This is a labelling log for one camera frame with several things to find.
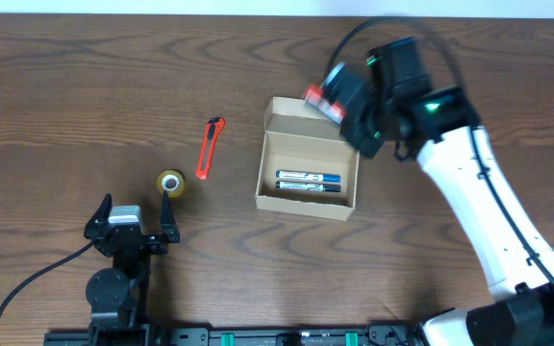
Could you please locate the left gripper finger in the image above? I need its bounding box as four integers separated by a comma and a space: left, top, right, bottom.
85, 193, 113, 236
160, 191, 177, 235

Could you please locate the red and black stapler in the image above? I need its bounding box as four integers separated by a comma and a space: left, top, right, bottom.
303, 85, 345, 125

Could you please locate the yellow tape roll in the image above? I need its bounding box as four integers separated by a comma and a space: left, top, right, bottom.
157, 170, 186, 199

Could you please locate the blue marker pen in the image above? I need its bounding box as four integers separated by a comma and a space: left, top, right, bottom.
276, 170, 340, 183

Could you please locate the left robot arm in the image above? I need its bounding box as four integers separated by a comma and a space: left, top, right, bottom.
84, 192, 180, 333

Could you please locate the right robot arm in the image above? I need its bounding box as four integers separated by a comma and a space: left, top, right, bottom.
315, 38, 554, 345

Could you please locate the open cardboard box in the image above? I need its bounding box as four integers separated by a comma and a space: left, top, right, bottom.
255, 97, 360, 221

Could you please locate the orange utility knife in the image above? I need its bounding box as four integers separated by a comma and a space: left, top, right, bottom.
195, 117, 226, 180

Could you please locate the black marker pen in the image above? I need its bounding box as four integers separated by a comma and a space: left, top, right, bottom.
275, 181, 340, 193

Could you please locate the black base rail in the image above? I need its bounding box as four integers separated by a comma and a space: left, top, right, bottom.
43, 324, 426, 346

